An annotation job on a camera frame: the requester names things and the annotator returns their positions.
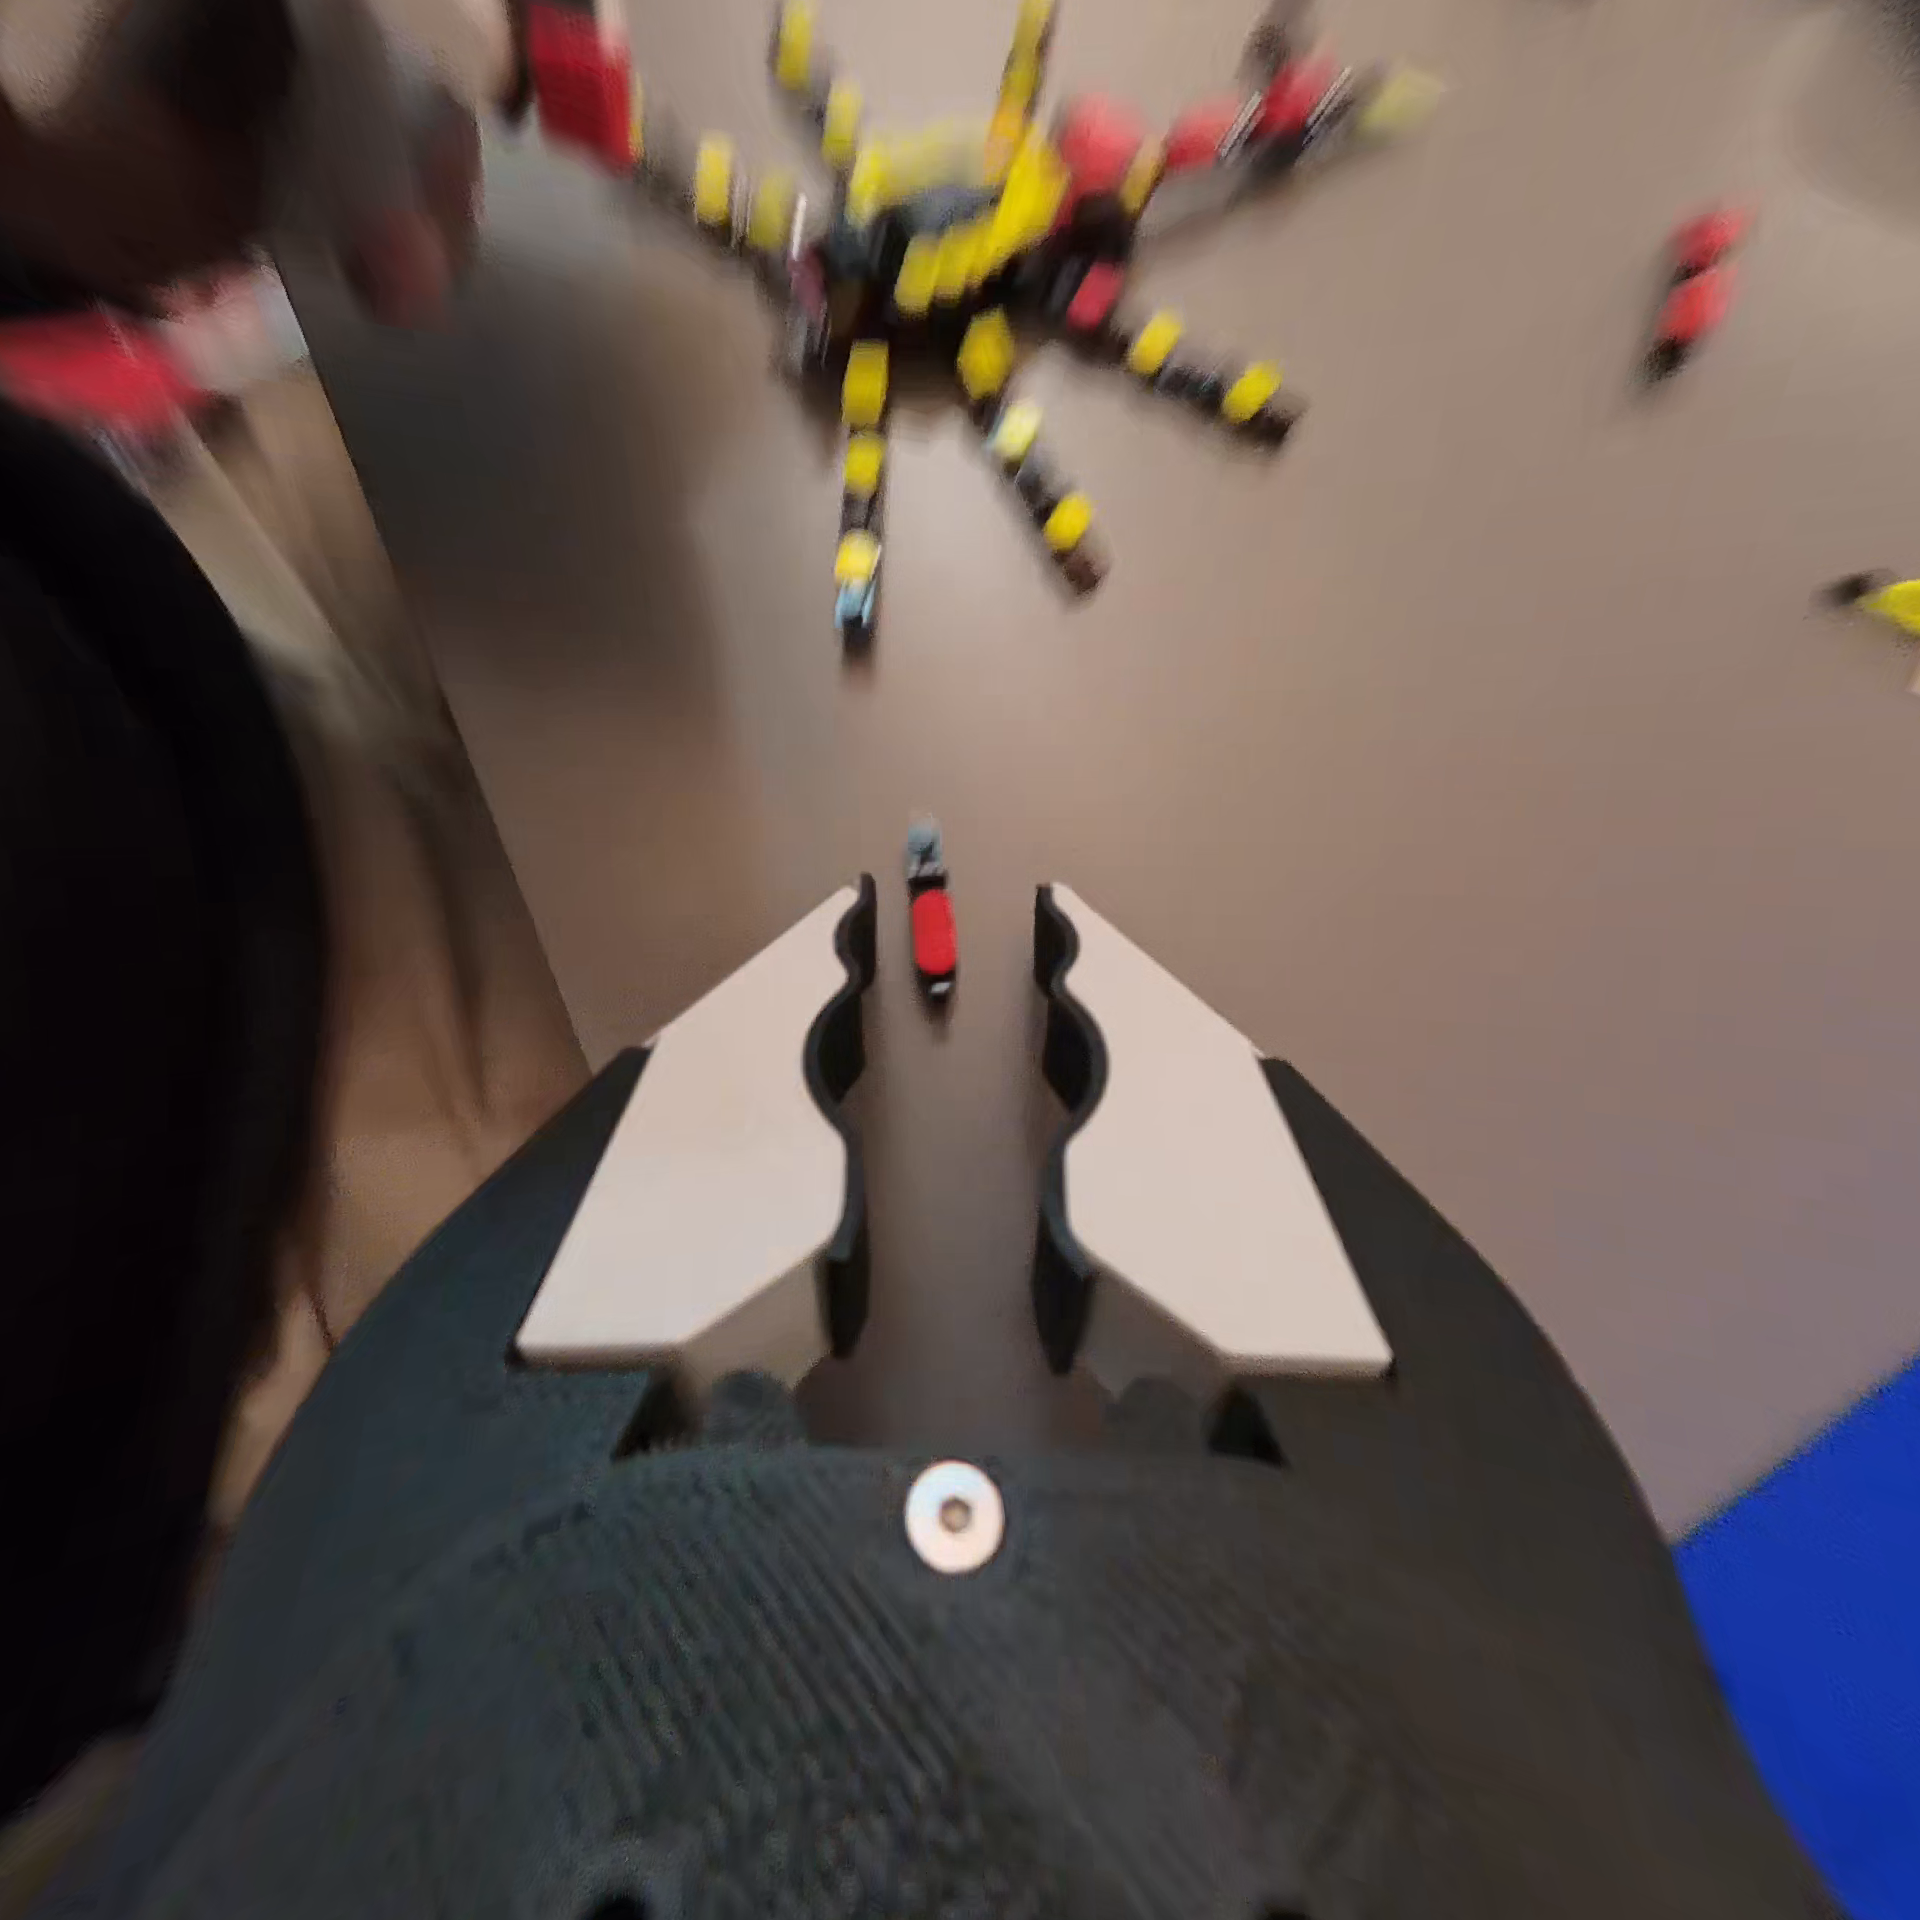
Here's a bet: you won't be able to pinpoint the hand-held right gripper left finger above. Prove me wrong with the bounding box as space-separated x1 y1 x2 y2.
514 877 880 1391

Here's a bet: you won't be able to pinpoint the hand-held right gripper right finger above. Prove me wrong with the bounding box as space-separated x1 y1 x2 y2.
1030 881 1396 1391

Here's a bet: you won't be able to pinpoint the red black lego assembly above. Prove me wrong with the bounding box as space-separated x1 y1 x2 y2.
903 814 962 1009

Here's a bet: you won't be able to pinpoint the black yellow lego spider model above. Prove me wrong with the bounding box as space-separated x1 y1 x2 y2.
517 0 1449 662

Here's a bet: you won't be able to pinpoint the black lego limb red slopes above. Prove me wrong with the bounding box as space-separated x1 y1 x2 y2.
1638 201 1752 388

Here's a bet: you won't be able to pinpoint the person's left hand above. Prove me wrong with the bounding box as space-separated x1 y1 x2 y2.
0 0 488 324

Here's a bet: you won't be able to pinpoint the person's black sweater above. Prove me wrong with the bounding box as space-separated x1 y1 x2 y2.
0 398 336 1823

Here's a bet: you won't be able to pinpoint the blue plastic bin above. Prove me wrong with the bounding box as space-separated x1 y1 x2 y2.
1668 1357 1920 1920

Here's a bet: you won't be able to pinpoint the printed plastic bag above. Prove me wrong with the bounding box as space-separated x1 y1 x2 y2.
0 262 309 452

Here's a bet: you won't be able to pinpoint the yellow lego string piece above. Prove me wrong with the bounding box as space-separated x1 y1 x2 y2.
1821 569 1920 645

